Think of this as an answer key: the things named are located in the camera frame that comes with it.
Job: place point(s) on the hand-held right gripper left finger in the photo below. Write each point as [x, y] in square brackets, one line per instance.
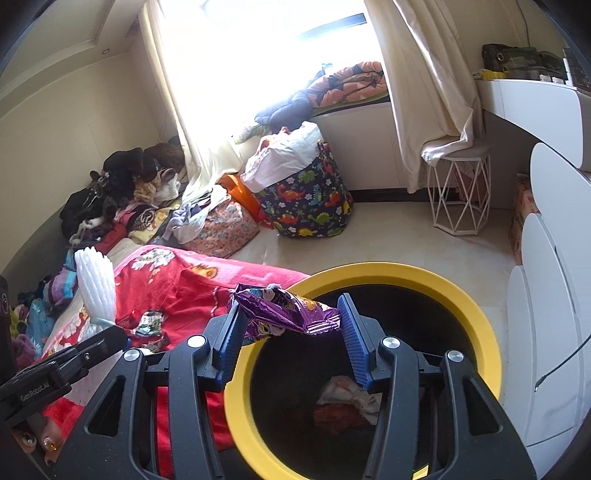
[228, 350]

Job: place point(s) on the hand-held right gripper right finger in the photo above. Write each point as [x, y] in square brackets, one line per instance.
[353, 341]

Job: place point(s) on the orange patterned quilt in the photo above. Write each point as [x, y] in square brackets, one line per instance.
[346, 85]

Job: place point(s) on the purple snack packet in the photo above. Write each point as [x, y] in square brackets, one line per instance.
[281, 314]

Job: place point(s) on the purple blue striped cloth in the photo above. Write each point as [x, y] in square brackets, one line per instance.
[62, 286]

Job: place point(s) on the blue patterned cloth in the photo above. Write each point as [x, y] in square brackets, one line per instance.
[39, 323]

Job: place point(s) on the red floral blanket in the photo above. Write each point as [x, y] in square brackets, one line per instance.
[184, 286]

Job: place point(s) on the person's left hand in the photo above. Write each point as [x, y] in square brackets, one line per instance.
[46, 434]

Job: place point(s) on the window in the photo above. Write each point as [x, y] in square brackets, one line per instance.
[277, 55]

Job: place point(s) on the beige bed sheet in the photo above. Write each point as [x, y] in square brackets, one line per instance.
[122, 251]

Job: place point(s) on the red plastic bag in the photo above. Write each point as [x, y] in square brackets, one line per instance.
[337, 417]

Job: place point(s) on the white desk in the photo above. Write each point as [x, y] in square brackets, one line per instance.
[521, 97]

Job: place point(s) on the pink floral fabric bag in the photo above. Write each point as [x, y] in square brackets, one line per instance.
[221, 230]

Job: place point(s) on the white rounded cabinet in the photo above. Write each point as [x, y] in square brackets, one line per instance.
[554, 277]

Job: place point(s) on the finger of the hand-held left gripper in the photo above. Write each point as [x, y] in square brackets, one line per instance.
[92, 346]

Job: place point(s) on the dinosaur-print laundry basket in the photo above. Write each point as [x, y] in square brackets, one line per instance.
[304, 203]

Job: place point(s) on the yellow-rimmed black trash bin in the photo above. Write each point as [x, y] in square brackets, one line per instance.
[397, 275]

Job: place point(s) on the white printed plastic wrapper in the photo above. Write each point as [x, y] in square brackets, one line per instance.
[344, 390]

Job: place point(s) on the purple fuzzy cloth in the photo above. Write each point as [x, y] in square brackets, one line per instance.
[25, 350]

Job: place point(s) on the brown beige patterned blanket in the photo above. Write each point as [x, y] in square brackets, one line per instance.
[147, 221]

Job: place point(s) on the white foam fruit net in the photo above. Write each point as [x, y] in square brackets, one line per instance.
[94, 286]

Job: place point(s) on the cream curtain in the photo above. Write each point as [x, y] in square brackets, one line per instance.
[415, 92]
[203, 157]

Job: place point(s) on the orange bag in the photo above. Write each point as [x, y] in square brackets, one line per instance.
[244, 194]

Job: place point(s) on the dark jacket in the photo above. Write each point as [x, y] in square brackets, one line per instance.
[286, 110]

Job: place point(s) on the white lavender garment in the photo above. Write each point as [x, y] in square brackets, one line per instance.
[189, 221]

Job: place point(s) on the pile of dark clothes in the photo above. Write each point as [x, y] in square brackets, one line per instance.
[124, 166]

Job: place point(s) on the dark red cloth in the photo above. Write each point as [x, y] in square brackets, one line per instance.
[113, 235]

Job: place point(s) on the green white cloth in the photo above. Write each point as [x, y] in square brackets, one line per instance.
[249, 134]

